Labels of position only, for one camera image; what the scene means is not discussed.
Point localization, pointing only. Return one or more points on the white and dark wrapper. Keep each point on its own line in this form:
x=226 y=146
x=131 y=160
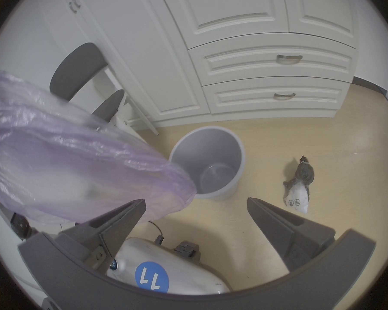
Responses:
x=298 y=200

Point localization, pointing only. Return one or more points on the white chair with grey seat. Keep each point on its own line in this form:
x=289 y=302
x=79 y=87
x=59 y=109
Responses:
x=76 y=66

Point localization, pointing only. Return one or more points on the white trash bin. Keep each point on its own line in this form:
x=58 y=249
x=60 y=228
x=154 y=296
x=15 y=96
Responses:
x=232 y=160

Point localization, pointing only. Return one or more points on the white wardrobe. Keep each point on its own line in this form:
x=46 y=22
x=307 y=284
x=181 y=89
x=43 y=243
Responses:
x=245 y=27

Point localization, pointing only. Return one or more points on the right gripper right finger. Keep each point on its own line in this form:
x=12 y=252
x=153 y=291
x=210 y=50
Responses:
x=297 y=241

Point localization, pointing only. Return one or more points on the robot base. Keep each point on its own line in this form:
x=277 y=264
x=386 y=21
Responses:
x=187 y=276

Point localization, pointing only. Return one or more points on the purple plastic bag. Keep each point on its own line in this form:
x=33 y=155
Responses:
x=68 y=160

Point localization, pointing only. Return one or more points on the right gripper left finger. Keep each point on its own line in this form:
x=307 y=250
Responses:
x=98 y=237

